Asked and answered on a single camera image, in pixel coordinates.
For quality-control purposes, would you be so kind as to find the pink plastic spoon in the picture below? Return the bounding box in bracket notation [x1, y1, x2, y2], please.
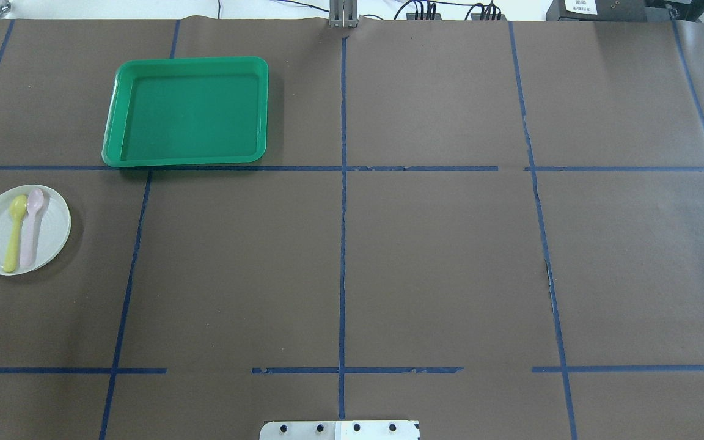
[19, 188, 45, 268]

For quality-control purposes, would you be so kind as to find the yellow plastic spoon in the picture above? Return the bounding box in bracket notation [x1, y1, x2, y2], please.
[2, 193, 28, 273]

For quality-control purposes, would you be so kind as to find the white round plate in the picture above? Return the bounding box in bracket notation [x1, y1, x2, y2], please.
[0, 184, 72, 276]

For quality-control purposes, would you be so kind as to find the brown paper table cover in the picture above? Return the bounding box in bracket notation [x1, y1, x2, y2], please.
[0, 16, 704, 439]

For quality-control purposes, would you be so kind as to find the green plastic tray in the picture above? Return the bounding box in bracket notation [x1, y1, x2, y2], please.
[101, 56, 270, 168]

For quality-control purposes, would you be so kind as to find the black computer box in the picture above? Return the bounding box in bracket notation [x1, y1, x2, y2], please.
[545, 1, 673, 23]

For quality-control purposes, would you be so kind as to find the grey aluminium post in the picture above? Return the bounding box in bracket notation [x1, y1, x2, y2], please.
[329, 0, 360, 29]

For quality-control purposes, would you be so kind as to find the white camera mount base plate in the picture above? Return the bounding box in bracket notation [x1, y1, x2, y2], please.
[259, 420, 421, 439]

